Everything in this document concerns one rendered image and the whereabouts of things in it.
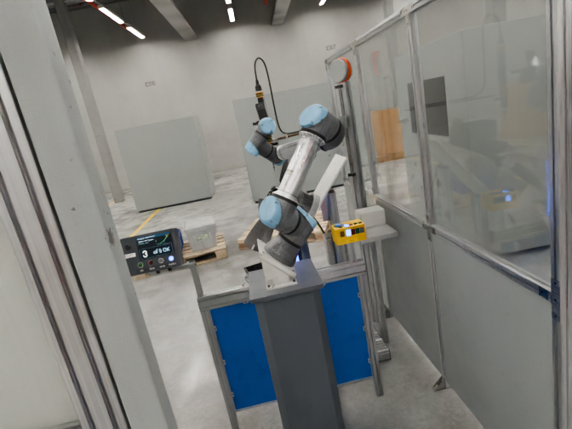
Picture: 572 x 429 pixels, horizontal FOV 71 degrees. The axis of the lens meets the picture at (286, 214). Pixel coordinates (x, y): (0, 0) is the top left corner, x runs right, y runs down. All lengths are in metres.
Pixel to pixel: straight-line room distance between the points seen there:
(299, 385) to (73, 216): 1.49
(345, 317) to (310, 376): 0.54
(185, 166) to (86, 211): 9.09
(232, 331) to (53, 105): 1.86
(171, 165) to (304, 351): 8.19
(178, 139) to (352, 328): 7.79
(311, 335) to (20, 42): 1.49
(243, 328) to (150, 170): 7.81
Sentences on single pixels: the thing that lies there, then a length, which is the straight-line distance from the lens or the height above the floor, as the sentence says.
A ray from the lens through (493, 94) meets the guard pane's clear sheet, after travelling 1.59.
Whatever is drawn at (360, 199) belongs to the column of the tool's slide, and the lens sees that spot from 2.88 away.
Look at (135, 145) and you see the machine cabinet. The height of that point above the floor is 1.54.
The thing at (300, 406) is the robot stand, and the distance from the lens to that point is 1.96.
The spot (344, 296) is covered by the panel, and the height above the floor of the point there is 0.67.
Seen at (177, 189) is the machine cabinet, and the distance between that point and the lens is 9.74.
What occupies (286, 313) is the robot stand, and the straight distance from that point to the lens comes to 1.70.
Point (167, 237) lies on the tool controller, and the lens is 2.03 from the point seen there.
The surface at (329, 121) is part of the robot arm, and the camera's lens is 1.67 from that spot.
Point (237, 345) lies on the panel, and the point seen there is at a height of 0.53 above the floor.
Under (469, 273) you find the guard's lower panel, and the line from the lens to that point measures 1.96.
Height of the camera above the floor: 1.70
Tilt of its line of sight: 15 degrees down
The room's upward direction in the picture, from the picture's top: 11 degrees counter-clockwise
